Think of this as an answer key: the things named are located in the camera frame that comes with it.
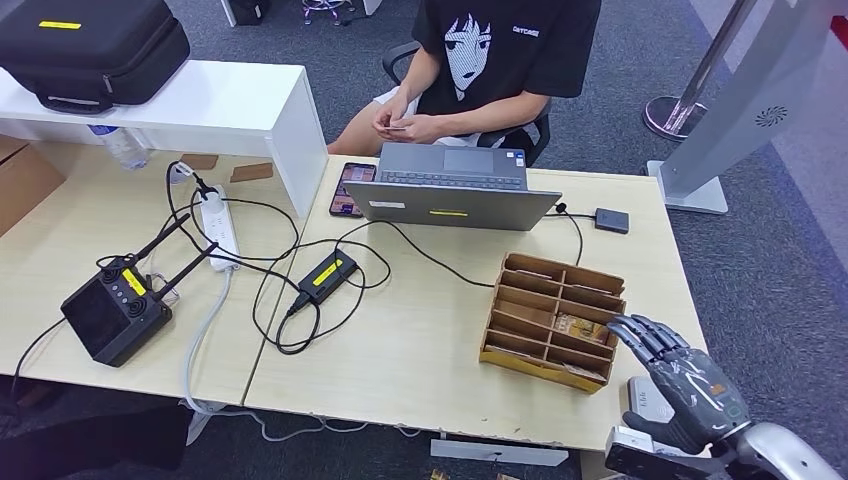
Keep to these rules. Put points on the black bag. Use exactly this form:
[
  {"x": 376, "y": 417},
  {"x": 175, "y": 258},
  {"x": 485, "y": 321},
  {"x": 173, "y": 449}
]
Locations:
[{"x": 247, "y": 10}]

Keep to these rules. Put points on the black router with antennas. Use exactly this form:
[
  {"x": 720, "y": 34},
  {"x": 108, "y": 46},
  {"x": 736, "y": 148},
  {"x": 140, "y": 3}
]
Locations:
[{"x": 112, "y": 319}]

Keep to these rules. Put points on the chrome stanchion post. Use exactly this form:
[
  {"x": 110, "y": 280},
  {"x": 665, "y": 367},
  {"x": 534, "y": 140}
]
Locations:
[{"x": 674, "y": 119}]

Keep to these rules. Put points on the black carrying case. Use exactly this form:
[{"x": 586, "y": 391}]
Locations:
[{"x": 86, "y": 53}]

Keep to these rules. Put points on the wooden card organizer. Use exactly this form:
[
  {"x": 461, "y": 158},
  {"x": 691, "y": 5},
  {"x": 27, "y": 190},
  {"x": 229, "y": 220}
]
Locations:
[{"x": 523, "y": 310}]

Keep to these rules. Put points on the person's left hand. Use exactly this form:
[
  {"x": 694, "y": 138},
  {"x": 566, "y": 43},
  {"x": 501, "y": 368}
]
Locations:
[{"x": 427, "y": 129}]

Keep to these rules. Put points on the white desk shelf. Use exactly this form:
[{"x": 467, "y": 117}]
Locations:
[{"x": 199, "y": 99}]

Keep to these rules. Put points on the brown cardboard box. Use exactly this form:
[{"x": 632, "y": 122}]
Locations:
[{"x": 23, "y": 182}]

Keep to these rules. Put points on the chrome stool base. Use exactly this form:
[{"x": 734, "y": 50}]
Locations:
[{"x": 326, "y": 8}]

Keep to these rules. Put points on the person's right hand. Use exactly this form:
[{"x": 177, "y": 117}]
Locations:
[{"x": 394, "y": 111}]

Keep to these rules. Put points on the black smartphone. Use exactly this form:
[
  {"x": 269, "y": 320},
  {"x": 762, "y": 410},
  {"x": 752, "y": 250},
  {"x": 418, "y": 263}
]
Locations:
[{"x": 351, "y": 189}]

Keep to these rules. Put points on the white card reader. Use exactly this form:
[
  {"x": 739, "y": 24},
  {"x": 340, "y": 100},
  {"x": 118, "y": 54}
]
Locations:
[{"x": 646, "y": 397}]

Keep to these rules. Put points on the white power strip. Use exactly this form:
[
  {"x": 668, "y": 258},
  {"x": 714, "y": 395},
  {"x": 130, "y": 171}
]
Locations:
[{"x": 218, "y": 229}]

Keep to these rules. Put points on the white plug adapter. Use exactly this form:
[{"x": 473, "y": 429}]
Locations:
[{"x": 181, "y": 173}]

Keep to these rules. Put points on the red barrier belt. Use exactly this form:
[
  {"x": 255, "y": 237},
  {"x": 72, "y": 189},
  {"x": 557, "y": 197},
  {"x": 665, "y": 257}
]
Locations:
[{"x": 840, "y": 32}]

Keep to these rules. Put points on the white desk foot bracket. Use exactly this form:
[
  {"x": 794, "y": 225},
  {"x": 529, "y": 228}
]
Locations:
[{"x": 497, "y": 452}]

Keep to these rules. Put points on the brown cardboard piece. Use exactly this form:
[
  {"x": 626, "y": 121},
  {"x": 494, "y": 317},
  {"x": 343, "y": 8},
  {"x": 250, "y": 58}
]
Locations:
[
  {"x": 251, "y": 172},
  {"x": 199, "y": 162}
]

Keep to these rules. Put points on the clear water bottle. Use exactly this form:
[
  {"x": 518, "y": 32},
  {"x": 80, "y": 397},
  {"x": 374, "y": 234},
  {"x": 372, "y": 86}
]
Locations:
[{"x": 122, "y": 149}]

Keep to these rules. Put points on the black adapter with yellow label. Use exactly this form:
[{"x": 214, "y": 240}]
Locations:
[{"x": 324, "y": 276}]

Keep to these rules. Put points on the small black square box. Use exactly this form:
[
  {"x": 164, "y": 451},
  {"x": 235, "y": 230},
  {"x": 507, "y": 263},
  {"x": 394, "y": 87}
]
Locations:
[{"x": 611, "y": 220}]

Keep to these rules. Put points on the grey laptop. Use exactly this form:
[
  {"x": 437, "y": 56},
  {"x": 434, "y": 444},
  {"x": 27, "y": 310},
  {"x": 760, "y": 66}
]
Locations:
[{"x": 450, "y": 206}]

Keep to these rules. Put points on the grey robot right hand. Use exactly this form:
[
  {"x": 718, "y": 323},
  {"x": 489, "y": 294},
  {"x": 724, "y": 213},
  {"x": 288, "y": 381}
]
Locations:
[{"x": 696, "y": 397}]

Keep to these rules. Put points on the silver kiosk stand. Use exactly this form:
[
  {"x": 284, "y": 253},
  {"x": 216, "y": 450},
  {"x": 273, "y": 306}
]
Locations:
[{"x": 729, "y": 99}]

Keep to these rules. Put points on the person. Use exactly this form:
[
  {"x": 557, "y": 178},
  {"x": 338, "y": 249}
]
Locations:
[{"x": 503, "y": 60}]

